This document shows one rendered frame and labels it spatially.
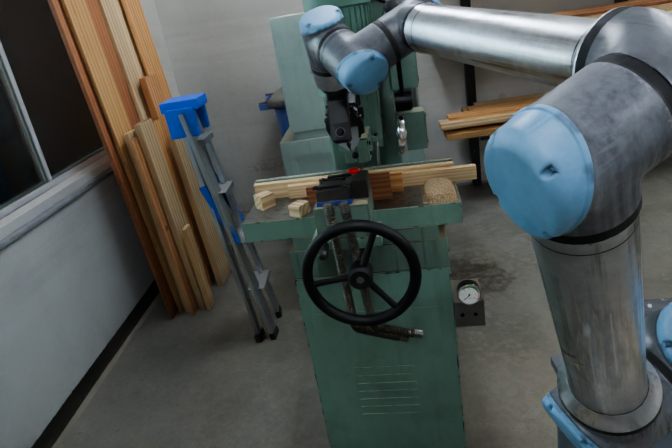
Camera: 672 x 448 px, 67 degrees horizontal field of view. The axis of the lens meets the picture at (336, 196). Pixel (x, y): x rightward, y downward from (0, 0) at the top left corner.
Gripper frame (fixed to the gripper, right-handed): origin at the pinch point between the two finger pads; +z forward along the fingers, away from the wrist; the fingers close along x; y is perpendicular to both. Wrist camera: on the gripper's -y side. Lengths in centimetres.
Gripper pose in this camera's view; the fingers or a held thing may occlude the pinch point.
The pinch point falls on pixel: (350, 148)
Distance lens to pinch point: 129.4
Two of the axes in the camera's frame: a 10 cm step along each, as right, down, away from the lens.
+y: 0.2, -7.8, 6.3
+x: -9.8, 1.0, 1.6
